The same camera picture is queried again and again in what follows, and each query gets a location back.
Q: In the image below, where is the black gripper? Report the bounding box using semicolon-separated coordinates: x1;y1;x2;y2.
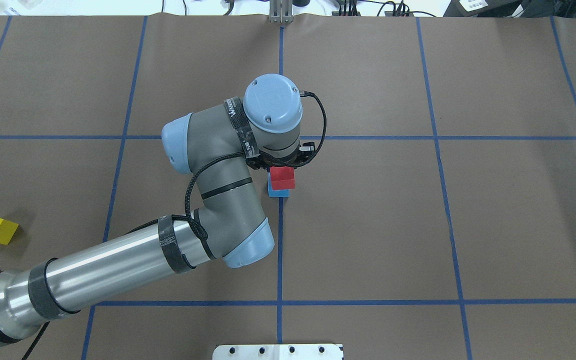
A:
246;150;314;170

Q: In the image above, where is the red wooden cube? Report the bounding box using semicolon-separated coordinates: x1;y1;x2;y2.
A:
269;166;296;191

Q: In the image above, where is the blue wooden cube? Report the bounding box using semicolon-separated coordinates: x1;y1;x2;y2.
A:
267;180;290;198

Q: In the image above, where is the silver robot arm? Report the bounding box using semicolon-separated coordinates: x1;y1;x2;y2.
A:
0;73;322;347

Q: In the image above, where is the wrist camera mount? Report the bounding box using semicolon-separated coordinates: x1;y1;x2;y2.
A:
298;141;317;161

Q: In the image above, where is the aluminium frame post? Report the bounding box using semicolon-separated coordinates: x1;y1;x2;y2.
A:
268;0;294;25

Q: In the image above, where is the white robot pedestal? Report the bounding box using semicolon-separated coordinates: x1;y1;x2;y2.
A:
211;343;345;360

